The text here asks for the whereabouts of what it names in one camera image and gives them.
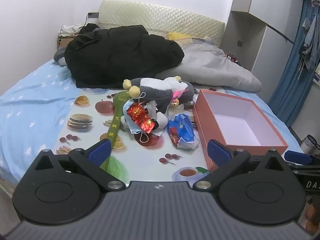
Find blue curtain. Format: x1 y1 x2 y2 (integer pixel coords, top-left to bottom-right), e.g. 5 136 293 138
269 0 317 127

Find black puffer jacket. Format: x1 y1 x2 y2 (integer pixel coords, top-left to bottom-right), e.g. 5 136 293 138
64 25 185 89

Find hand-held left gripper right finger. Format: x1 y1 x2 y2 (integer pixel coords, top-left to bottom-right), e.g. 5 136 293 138
193 139 292 191

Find blue face mask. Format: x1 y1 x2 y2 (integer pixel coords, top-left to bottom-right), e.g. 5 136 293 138
122 92 160 144

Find red foil packet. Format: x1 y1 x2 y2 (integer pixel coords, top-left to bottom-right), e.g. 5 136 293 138
126 102 157 132

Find grey cloth bundle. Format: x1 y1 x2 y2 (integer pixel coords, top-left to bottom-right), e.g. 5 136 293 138
54 47 68 67

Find blue star print bed sheet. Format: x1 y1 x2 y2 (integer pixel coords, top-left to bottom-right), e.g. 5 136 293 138
0 59 304 193

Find hanging denim clothes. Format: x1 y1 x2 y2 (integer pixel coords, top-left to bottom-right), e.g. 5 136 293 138
299 17 320 74

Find small panda plush toy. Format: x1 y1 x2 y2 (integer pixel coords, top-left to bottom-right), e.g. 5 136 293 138
152 112 168 130

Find white trash bin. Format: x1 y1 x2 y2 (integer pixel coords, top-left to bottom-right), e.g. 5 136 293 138
299 134 319 154

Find grey wardrobe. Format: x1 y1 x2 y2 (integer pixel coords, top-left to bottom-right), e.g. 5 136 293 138
220 0 304 80

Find yellow pillow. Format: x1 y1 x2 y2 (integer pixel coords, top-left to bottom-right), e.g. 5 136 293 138
168 32 193 41

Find beige quilted headboard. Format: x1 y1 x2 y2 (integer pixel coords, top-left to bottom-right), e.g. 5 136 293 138
97 0 225 47

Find blue printed plastic bag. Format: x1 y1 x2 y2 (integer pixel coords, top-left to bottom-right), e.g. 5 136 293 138
167 113 200 150

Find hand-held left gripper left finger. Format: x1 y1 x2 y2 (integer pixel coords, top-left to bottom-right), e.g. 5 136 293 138
33 139 126 192

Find grey penguin plush toy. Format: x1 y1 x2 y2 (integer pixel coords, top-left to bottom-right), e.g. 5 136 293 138
122 76 195 113

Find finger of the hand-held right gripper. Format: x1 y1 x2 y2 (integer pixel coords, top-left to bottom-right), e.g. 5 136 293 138
284 151 320 167

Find green padded massage stick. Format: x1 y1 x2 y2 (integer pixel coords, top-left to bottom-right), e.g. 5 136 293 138
99 91 137 173

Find orange cardboard box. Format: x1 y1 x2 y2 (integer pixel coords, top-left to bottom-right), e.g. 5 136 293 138
192 89 289 172

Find person's right hand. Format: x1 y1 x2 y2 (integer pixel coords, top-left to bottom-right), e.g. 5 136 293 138
304 200 320 233

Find brown cardboard carton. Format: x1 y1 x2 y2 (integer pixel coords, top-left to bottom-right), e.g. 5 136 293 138
57 35 75 49

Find row of small bottles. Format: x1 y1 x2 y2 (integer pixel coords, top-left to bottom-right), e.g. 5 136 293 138
225 52 239 64

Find white crumpled cloth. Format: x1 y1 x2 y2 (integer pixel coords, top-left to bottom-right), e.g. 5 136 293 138
59 24 84 37

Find grey duvet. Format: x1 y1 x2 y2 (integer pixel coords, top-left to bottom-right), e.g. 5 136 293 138
156 39 262 92

